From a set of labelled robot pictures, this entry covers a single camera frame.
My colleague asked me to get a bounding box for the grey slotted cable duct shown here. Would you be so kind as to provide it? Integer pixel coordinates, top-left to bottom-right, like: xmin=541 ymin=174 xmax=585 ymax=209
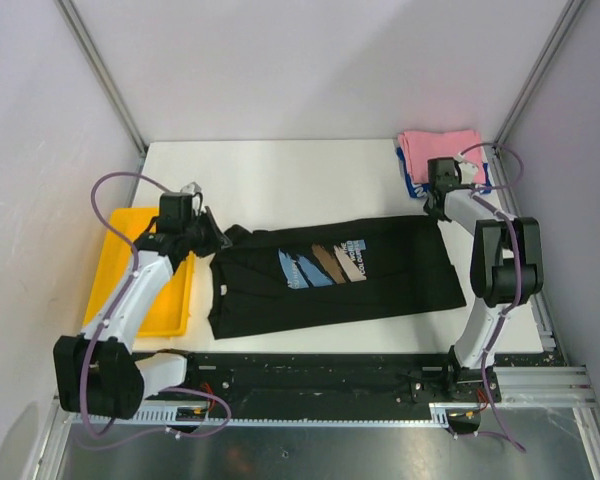
xmin=84 ymin=403 xmax=451 ymax=427

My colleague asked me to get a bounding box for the black printed t-shirt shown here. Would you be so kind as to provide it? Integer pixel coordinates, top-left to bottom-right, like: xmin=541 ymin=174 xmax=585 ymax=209
xmin=208 ymin=215 xmax=467 ymax=339

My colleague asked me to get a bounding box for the folded pink t-shirt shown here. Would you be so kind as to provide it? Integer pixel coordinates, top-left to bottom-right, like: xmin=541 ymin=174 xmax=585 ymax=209
xmin=397 ymin=130 xmax=486 ymax=184

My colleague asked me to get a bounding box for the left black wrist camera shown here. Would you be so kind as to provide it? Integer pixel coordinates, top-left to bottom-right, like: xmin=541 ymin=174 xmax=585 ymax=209
xmin=156 ymin=192 xmax=203 ymax=234

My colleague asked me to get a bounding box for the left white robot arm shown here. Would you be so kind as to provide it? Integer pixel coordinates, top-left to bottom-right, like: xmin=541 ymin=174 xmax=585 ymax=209
xmin=53 ymin=208 xmax=231 ymax=419

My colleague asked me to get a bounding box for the yellow plastic bin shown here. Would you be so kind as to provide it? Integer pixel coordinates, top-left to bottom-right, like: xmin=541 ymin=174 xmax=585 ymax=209
xmin=83 ymin=207 xmax=195 ymax=338

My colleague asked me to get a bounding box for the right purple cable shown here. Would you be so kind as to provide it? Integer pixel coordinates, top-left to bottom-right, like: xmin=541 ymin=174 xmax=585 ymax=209
xmin=459 ymin=143 xmax=527 ymax=454

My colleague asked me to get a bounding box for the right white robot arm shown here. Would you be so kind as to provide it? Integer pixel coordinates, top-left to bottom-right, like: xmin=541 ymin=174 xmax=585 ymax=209
xmin=424 ymin=187 xmax=544 ymax=401

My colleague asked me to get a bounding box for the purple cable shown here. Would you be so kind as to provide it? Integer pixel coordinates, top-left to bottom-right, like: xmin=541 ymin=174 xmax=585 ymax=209
xmin=74 ymin=172 xmax=232 ymax=451
xmin=459 ymin=143 xmax=527 ymax=454

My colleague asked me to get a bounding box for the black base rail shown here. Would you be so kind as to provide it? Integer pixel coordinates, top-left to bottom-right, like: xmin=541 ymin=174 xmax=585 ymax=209
xmin=158 ymin=353 xmax=501 ymax=409

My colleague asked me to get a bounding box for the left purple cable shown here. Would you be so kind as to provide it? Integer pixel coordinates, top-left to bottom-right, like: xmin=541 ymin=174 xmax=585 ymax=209
xmin=74 ymin=172 xmax=232 ymax=451

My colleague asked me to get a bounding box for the folded blue printed t-shirt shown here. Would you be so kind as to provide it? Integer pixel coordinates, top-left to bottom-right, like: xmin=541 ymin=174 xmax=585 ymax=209
xmin=395 ymin=147 xmax=492 ymax=199

